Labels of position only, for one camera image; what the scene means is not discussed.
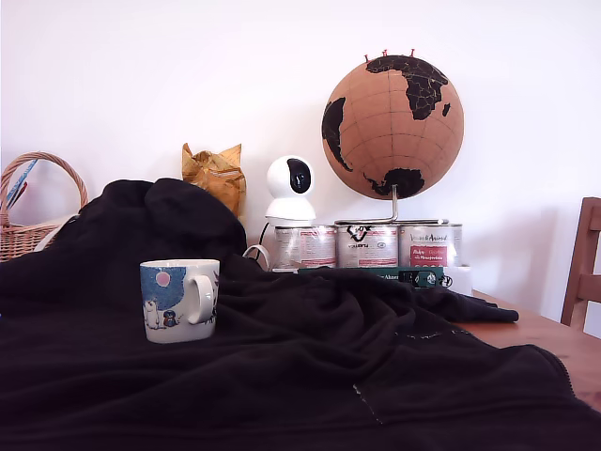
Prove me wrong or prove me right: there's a white cable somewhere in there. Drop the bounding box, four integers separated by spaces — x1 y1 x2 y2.
241 243 273 272

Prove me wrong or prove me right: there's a white plastic container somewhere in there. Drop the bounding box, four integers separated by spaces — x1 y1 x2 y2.
442 264 474 298

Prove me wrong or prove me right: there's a crumpled yellow paper bag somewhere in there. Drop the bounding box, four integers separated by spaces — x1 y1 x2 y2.
181 142 247 221

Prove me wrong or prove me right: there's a wooden chair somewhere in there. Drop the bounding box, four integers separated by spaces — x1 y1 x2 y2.
560 196 601 334

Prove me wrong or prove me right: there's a wicker basket with handle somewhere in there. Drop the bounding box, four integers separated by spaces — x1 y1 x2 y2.
0 150 89 263

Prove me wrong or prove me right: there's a dark green book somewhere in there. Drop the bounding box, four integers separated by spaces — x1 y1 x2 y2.
297 265 446 289

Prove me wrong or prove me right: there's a black fleece blanket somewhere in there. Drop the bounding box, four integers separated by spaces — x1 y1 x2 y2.
0 177 601 451

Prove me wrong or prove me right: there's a silver tin, red script label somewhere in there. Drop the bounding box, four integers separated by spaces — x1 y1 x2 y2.
397 222 464 270

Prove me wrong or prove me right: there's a white round security camera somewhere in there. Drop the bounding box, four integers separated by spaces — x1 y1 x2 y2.
263 153 318 225

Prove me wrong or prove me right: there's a blue pen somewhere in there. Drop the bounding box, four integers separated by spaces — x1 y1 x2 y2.
3 158 39 209

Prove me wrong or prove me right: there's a silver tin, black logo label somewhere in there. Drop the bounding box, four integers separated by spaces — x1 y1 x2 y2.
335 223 401 270

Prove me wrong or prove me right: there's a blue and white cartoon mug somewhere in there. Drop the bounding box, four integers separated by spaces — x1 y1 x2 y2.
139 258 221 345

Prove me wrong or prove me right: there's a cork globe on metal stand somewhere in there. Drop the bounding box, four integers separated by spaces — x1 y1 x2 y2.
320 54 466 226

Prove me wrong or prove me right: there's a white cloth strip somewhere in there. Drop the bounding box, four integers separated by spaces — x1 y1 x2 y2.
33 212 81 253

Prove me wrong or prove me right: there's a silver tin, red white label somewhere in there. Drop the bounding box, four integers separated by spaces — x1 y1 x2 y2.
272 224 338 271

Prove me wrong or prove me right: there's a red pen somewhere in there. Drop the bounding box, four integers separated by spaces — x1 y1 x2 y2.
6 181 29 209

